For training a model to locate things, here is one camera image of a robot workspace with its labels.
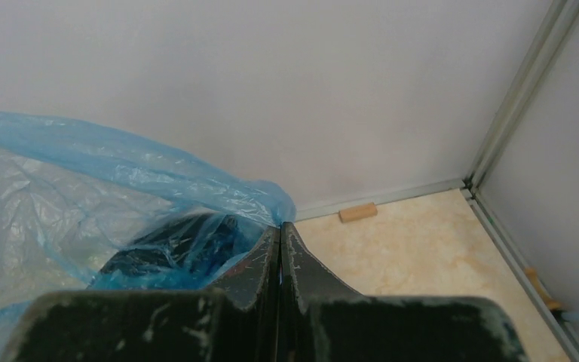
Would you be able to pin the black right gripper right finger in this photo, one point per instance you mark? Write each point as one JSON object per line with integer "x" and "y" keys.
{"x": 325, "y": 319}

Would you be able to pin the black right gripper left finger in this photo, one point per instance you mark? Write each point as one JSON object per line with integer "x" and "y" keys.
{"x": 233, "y": 319}

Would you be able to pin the black ribbed trash bin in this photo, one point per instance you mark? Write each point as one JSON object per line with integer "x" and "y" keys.
{"x": 187, "y": 253}

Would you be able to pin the blue plastic trash bag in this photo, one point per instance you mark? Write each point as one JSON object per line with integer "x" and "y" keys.
{"x": 73, "y": 193}

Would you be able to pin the small tan wooden block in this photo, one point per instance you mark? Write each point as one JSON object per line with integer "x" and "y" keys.
{"x": 358, "y": 212}

